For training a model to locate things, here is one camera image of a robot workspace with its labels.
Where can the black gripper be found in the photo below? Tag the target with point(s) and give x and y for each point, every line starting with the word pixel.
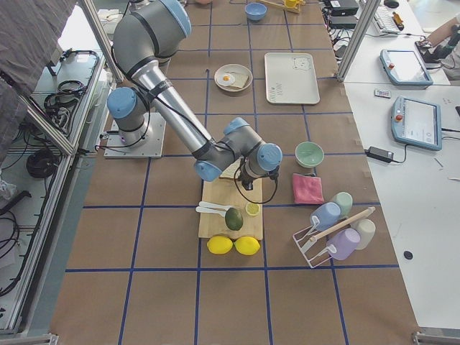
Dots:
pixel 247 178

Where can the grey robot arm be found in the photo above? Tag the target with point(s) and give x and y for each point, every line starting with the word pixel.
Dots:
pixel 150 33

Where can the bread slice on plate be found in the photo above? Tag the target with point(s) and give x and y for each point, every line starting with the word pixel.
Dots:
pixel 241 81

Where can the cream round plate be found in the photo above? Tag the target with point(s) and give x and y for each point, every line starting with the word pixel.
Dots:
pixel 233 68

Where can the wooden cutting board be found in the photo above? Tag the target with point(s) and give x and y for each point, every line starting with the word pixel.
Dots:
pixel 230 192

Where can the lemon slice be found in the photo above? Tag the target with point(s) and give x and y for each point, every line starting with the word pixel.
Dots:
pixel 252 209

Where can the green avocado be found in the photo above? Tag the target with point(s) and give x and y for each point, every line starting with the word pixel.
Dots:
pixel 233 219

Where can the white plastic utensil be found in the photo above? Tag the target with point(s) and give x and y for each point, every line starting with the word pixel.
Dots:
pixel 207 207

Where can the pink cloth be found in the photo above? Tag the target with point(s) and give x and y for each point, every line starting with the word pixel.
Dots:
pixel 307 189

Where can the right yellow lemon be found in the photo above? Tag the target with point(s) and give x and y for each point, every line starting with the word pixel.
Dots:
pixel 247 245

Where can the yellow lemon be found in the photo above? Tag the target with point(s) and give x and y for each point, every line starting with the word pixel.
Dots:
pixel 219 245
pixel 247 245

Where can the green bowl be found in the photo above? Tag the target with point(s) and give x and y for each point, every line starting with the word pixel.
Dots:
pixel 309 154

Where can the left yellow lemon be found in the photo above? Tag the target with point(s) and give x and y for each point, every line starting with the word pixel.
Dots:
pixel 219 245

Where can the blue mug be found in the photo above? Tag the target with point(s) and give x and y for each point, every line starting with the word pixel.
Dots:
pixel 325 216

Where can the green mug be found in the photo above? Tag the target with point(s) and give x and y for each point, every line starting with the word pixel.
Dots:
pixel 345 201

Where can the fried egg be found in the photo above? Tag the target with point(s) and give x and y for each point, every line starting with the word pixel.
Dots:
pixel 226 79

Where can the cream bear tray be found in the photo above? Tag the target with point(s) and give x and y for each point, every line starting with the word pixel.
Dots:
pixel 290 78

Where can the purple mug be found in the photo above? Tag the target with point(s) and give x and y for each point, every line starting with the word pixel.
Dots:
pixel 342 244

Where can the cream mug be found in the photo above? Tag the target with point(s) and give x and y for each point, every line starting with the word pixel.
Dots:
pixel 366 229

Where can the black power brick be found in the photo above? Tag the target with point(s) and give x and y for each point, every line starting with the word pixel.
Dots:
pixel 379 154

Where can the blue bowl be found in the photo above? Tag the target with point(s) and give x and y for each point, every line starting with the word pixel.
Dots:
pixel 255 11

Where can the wooden rack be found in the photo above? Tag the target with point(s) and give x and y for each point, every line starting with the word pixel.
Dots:
pixel 280 5

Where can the near teach pendant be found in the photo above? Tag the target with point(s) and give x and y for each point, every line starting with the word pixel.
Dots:
pixel 417 123

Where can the teach pendant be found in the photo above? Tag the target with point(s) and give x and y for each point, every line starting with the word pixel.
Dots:
pixel 405 68
pixel 417 123

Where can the yellow cup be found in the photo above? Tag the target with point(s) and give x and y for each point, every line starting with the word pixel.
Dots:
pixel 290 3

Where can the far teach pendant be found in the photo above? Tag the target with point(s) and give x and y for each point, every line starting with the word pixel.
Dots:
pixel 405 68

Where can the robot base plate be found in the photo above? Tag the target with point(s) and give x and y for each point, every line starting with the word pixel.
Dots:
pixel 147 141

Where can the aluminium frame post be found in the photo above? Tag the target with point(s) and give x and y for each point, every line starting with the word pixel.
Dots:
pixel 360 30

